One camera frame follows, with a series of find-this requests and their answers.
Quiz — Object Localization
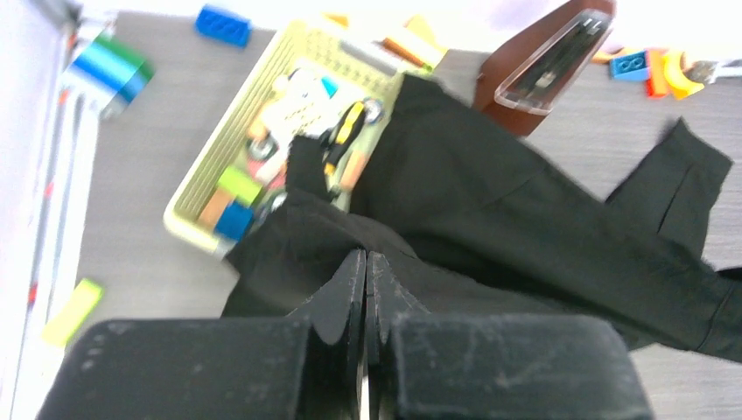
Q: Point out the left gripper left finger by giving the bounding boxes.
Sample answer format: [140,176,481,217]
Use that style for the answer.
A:
[38,250,367,419]

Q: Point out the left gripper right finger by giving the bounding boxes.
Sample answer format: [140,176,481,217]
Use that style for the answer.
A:
[366,253,654,419]

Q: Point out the black garment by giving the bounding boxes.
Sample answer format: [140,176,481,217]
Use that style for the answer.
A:
[223,76,741,361]

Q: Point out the lime green block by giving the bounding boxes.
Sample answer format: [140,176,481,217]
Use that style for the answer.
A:
[41,278,104,348]

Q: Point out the yellow black screwdriver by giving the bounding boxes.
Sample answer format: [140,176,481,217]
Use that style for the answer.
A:
[320,101,367,176]

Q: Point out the nine of spades card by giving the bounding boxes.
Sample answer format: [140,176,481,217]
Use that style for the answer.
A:
[260,68,333,142]

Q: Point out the light green plastic basket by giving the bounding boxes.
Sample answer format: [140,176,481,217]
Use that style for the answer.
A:
[164,19,425,256]

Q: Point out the brown wooden metronome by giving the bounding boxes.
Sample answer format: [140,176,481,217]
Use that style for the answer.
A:
[472,0,616,137]

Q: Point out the yellow orange block stack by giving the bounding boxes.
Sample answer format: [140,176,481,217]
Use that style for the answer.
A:
[381,15,448,72]

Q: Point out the blue green stacked blocks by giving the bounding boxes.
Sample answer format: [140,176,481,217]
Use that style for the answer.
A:
[62,31,155,119]

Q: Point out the red orange block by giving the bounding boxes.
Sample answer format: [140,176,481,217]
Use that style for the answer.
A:
[646,49,669,99]

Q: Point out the light blue toy block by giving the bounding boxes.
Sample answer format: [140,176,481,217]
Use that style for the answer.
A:
[609,51,650,81]

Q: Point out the yellow curved block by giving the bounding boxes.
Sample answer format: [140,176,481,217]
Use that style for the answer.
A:
[662,51,704,101]

